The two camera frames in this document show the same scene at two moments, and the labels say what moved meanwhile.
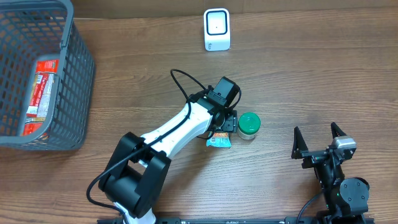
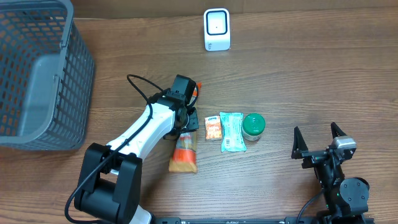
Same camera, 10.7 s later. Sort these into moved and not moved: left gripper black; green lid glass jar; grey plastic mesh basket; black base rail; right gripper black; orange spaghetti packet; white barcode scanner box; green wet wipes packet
Moved: orange spaghetti packet; left gripper black; green wet wipes packet; green lid glass jar
Not moved: white barcode scanner box; grey plastic mesh basket; right gripper black; black base rail
